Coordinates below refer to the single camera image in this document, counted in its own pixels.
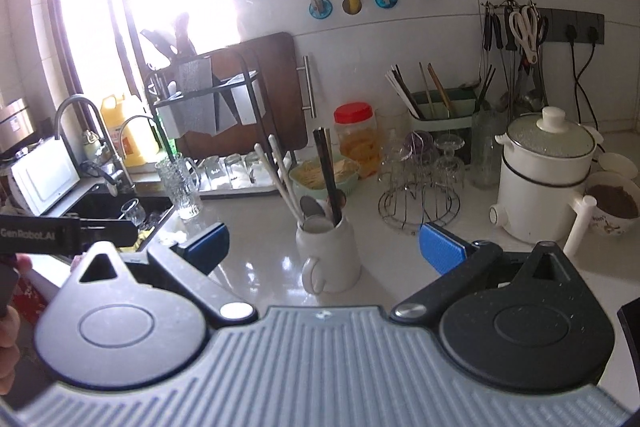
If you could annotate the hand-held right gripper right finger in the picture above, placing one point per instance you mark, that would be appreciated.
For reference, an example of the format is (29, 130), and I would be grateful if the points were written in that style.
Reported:
(442, 252)

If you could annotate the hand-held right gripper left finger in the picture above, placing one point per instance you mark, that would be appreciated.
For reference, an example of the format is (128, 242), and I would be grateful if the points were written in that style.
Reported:
(207, 247)

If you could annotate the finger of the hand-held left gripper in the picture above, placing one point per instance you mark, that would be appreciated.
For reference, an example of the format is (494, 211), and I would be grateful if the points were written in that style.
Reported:
(110, 232)

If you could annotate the white chopstick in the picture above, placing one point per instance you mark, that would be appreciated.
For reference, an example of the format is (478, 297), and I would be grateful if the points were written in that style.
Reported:
(287, 177)
(278, 182)

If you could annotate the white mug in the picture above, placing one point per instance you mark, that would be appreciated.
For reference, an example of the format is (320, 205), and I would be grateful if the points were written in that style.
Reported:
(332, 257)

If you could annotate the metal spoon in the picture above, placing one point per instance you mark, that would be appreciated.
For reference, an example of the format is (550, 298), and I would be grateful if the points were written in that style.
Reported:
(311, 207)

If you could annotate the black chopstick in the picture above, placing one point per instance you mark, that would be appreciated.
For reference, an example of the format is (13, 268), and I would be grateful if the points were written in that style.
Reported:
(332, 172)
(324, 172)

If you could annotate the row of hanging metal utensils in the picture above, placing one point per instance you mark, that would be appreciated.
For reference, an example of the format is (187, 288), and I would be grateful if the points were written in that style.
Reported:
(537, 82)

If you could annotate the person's left hand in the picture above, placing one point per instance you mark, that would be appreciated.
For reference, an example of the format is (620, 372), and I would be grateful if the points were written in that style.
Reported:
(7, 332)

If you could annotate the black sink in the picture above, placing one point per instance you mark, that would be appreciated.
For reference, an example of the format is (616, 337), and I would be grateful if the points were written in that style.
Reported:
(100, 207)

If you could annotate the small clear glass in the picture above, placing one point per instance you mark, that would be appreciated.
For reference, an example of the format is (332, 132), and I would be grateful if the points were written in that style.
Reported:
(133, 212)

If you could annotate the dark curved faucet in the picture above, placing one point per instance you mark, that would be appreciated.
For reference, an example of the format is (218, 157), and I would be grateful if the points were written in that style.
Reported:
(117, 179)

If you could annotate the white countertop appliance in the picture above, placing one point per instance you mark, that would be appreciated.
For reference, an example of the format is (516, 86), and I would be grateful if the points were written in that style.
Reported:
(45, 177)

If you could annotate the textured glass pitcher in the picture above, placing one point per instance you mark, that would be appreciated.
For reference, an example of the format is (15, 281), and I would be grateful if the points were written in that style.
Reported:
(180, 192)

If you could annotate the white tray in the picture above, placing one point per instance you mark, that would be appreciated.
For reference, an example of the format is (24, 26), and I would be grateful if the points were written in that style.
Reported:
(240, 192)

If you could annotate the clear drinking glass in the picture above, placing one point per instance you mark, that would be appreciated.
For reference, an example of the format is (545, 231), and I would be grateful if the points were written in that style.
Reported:
(234, 168)
(254, 167)
(213, 169)

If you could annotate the cluster of clear glass cups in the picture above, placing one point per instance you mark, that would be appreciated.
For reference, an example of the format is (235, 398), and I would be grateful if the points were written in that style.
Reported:
(447, 167)

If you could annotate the yellow plastic bottle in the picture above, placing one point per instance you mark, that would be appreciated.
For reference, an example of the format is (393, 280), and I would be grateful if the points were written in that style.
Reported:
(130, 142)

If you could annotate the white electric pot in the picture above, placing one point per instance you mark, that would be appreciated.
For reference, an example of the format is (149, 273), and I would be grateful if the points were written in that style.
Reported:
(535, 197)

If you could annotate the green bottle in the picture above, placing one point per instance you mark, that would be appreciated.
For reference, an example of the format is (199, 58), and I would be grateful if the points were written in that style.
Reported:
(170, 142)

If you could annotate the textured glass mug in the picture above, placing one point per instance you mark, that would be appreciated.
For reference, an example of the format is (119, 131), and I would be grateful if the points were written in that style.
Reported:
(485, 152)

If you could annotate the silver electric cooker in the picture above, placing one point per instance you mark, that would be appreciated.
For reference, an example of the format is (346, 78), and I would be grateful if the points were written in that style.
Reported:
(17, 127)

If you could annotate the purple glass cup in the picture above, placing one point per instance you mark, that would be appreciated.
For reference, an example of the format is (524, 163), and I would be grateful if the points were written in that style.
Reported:
(419, 142)

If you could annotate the green plastic basket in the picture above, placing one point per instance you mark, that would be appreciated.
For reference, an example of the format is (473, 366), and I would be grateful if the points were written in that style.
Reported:
(350, 184)

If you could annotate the tall clear glass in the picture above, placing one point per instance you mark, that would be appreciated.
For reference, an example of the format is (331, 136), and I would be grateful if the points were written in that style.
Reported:
(390, 127)

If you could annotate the green utensil holder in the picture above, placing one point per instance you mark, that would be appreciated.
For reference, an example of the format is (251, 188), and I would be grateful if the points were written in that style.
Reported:
(462, 104)

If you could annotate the black metal rack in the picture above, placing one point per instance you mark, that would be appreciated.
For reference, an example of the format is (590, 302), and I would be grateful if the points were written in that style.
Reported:
(210, 90)

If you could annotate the red-lidded plastic jar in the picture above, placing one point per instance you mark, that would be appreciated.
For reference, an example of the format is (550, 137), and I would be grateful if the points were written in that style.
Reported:
(352, 114)

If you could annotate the brown wooden cutting board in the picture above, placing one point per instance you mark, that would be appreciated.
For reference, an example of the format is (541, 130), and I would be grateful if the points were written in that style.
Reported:
(275, 97)

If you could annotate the floral bowl with brown contents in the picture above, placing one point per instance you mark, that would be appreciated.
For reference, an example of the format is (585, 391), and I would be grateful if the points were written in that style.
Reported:
(607, 224)

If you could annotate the bunch of assorted chopsticks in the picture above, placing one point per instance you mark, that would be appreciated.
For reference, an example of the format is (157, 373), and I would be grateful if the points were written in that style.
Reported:
(402, 89)

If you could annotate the white bowl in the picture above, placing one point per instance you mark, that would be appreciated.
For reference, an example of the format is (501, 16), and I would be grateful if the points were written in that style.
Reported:
(617, 164)

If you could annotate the black cooktop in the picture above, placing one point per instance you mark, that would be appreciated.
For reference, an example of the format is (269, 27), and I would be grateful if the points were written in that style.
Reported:
(631, 327)

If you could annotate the dark wall outlet strip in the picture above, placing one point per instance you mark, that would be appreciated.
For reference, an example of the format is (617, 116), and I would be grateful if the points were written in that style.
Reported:
(552, 24)

